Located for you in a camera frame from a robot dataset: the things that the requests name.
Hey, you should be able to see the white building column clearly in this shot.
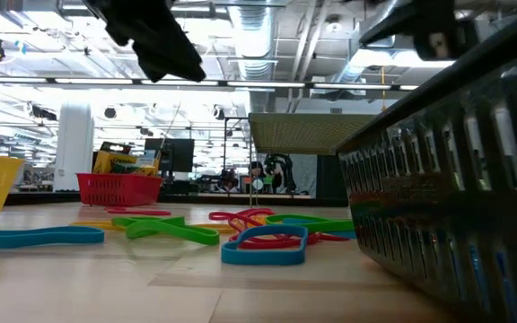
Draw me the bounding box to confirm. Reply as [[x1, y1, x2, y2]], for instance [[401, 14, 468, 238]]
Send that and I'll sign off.
[[54, 96, 96, 193]]

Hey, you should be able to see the black background monitor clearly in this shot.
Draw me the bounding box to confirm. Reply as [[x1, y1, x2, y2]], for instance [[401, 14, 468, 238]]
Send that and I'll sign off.
[[144, 137, 196, 174]]

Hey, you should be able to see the silver ceiling duct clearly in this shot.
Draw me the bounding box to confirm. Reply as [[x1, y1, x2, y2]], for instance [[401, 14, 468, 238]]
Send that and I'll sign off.
[[229, 0, 282, 82], [329, 0, 425, 86]]

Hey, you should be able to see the ceiling light strip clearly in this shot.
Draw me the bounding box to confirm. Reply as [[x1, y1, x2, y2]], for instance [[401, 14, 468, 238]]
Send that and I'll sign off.
[[0, 76, 425, 91]]

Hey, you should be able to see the yellow green crayon box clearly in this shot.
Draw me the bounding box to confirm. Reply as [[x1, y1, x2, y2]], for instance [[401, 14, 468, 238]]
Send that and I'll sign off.
[[92, 141, 135, 175], [110, 161, 159, 177]]

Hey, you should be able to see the thin red rubber band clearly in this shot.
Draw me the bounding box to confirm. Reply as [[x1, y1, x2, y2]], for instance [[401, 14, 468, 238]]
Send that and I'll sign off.
[[103, 205, 172, 217]]

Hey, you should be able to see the person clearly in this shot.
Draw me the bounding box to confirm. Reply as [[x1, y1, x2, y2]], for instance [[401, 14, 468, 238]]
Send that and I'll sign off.
[[247, 161, 268, 194]]

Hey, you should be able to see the black slotted plastic basket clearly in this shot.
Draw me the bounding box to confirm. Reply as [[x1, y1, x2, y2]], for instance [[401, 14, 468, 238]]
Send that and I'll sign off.
[[337, 4, 517, 323]]

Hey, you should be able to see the green rubber band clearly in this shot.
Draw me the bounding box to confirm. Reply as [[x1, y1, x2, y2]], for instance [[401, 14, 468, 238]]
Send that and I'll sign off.
[[265, 213, 357, 234], [111, 215, 221, 247]]

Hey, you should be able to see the red plastic basket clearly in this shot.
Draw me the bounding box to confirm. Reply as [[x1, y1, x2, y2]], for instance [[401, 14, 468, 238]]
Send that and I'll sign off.
[[75, 172, 164, 207]]

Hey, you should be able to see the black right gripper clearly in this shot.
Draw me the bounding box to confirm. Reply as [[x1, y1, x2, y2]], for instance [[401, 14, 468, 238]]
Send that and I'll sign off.
[[359, 0, 484, 62]]

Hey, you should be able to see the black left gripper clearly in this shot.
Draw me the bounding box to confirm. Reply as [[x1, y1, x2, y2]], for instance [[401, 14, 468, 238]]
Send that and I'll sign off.
[[83, 0, 207, 84]]

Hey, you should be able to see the orange coil wrist band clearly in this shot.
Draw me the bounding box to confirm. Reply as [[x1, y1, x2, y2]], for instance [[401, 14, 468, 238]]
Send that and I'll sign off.
[[239, 214, 269, 228]]

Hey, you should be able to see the green perforated metal riser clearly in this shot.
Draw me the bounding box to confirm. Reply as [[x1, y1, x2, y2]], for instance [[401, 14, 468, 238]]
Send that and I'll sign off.
[[248, 111, 379, 208]]

